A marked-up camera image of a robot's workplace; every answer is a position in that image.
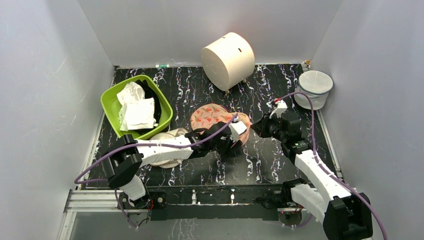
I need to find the floral mesh laundry bag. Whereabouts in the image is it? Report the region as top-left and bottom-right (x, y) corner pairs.
(190, 103), (251, 145)

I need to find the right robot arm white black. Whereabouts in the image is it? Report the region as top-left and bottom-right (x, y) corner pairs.
(251, 112), (373, 240)

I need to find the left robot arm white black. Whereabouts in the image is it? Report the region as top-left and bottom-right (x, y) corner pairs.
(101, 120), (248, 208)

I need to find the beige round mesh laundry bag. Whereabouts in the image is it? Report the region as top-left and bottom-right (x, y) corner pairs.
(146, 128), (188, 169)

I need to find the white cylindrical mesh bag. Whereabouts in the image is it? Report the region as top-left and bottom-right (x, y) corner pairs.
(294, 70), (334, 111)

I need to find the cream cylindrical drum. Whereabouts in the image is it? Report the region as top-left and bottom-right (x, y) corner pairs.
(201, 32), (255, 92)

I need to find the black cloth in basin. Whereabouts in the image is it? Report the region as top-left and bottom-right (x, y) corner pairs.
(135, 80), (162, 122)

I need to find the white cloth in basin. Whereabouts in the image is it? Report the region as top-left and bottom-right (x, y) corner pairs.
(116, 81), (157, 131)

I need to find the green plastic basin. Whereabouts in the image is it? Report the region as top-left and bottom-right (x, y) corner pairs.
(100, 74), (174, 140)

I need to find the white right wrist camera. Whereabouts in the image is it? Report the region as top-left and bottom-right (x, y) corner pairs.
(269, 99), (288, 119)

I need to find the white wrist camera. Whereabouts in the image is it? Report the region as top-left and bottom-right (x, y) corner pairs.
(269, 99), (288, 119)
(228, 120), (248, 143)

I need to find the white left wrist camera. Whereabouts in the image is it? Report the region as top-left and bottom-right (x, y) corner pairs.
(228, 120), (248, 143)

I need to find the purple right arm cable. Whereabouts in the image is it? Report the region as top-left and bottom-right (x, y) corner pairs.
(273, 91), (389, 240)

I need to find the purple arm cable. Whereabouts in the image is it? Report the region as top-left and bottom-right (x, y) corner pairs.
(74, 113), (239, 229)
(273, 91), (389, 240)

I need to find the aluminium base frame rail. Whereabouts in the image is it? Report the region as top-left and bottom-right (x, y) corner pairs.
(58, 187), (373, 240)

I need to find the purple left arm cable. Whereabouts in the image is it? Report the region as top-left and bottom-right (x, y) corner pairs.
(74, 113), (239, 229)

